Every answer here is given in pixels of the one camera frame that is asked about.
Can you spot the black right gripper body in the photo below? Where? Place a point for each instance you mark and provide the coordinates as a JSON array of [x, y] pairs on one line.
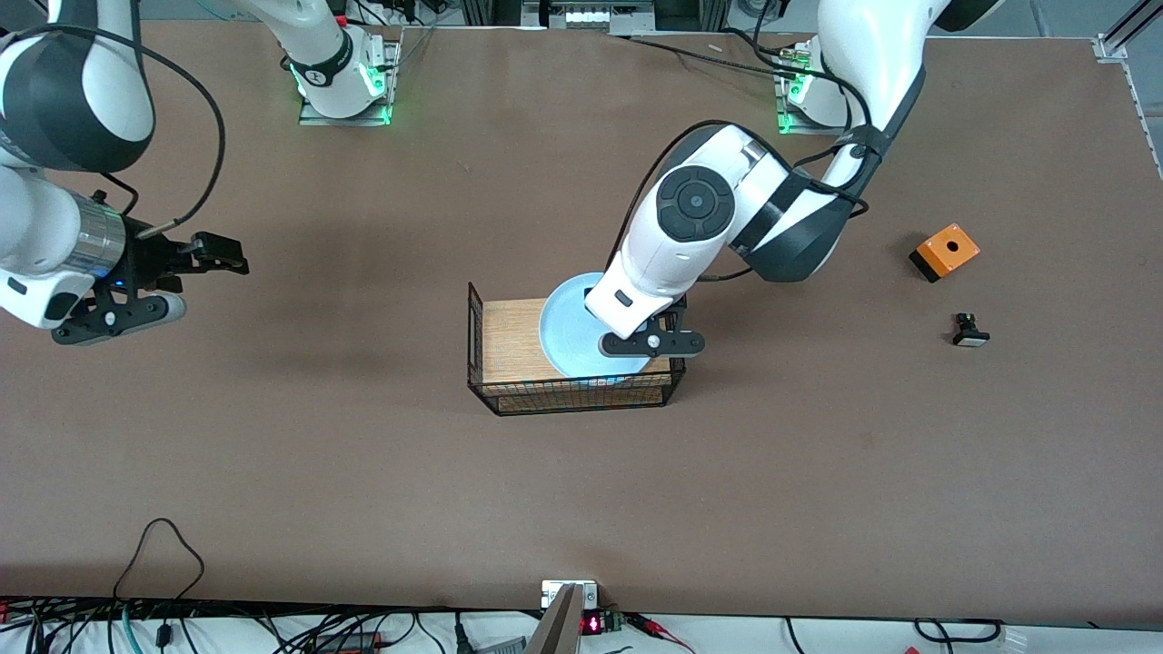
[[145, 261]]

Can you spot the light blue round plate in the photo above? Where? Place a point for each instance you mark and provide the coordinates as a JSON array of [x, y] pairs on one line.
[[563, 336]]

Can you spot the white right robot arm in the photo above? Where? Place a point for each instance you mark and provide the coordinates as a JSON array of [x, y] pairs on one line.
[[45, 227]]

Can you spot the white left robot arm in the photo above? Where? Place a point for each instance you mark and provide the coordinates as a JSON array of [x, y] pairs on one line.
[[700, 209]]

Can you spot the black square white-capped button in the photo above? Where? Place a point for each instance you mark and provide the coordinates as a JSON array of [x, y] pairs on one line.
[[970, 338]]

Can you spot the wooden board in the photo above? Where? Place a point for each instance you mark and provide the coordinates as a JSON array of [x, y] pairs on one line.
[[509, 341]]

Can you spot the red clip lead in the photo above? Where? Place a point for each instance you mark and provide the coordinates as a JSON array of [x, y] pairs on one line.
[[650, 624]]

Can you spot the red display module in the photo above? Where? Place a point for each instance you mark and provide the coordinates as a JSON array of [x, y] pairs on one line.
[[592, 624]]

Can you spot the grey metal bar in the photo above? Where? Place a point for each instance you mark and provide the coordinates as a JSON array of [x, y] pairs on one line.
[[556, 631]]

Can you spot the black power adapter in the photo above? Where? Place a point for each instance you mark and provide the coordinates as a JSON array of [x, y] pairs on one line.
[[350, 642]]

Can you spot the aluminium corner profile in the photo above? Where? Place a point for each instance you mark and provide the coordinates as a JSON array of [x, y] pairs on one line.
[[1113, 44]]

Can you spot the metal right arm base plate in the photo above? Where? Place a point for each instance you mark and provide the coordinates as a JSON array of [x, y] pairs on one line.
[[313, 116]]

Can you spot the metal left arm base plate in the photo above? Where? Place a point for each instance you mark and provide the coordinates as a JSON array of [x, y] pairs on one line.
[[790, 127]]

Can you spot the aluminium frame assembly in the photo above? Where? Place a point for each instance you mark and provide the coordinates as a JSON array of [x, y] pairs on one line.
[[586, 14]]

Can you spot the white metal bracket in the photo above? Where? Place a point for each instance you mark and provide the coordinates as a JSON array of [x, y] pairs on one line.
[[550, 595]]

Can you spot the orange button enclosure box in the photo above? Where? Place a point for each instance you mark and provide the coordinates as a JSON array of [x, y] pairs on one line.
[[949, 247]]

